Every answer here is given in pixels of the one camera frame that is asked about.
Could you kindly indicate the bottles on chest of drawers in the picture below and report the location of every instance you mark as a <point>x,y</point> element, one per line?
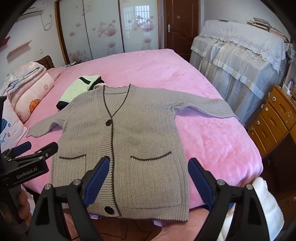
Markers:
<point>290,88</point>

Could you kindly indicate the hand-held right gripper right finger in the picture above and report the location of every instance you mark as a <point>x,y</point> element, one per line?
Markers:
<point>198,176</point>

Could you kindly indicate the pink wall shelf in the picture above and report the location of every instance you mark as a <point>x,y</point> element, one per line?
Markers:
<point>19,49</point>

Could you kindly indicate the white air conditioner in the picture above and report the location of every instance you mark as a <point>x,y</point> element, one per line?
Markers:
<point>33,6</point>

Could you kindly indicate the grey knitted cardigan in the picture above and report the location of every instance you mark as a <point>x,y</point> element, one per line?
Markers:
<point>143,139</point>

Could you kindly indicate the stack of books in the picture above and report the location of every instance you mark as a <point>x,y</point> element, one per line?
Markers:
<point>266,25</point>

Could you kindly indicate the floral sliding door wardrobe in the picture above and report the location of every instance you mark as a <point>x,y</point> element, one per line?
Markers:
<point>104,27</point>

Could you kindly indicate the lilac bed sheet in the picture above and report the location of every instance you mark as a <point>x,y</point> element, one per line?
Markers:
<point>93,217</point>

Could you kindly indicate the dark wooden headboard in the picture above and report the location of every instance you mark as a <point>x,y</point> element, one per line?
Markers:
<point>45,62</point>

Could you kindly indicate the wooden chest of drawers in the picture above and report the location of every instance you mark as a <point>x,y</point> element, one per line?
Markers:
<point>272,120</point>

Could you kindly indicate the lace covered furniture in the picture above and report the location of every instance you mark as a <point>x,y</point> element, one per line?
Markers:
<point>238,62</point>

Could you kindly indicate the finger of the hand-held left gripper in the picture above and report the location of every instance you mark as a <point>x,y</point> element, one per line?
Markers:
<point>22,146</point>
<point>47,149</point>

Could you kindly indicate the white fluffy cloth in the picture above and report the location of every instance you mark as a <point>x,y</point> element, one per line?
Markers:
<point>266,208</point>

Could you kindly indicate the green white black garment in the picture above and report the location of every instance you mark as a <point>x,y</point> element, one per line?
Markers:
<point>78,88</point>

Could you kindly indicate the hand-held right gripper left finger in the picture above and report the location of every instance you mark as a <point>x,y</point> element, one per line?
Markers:
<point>99,178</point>

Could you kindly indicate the pink ruffled pillow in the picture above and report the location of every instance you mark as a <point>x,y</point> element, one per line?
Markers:
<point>57,72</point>

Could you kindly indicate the pink flower print pillow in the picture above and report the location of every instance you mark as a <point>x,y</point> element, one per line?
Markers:
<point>34,97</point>

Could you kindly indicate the brown wooden door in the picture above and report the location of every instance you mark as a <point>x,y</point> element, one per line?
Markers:
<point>182,27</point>

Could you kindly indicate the folded floral quilt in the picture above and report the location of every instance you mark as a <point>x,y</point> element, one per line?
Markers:
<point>23,74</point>

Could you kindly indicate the person's left hand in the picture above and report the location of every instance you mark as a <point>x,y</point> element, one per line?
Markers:
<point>24,205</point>

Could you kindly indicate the white pillow with blue print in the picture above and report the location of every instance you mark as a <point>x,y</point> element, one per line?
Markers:
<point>10,129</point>

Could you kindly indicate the pink plush bed blanket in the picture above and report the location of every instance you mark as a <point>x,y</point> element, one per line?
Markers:
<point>185,81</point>

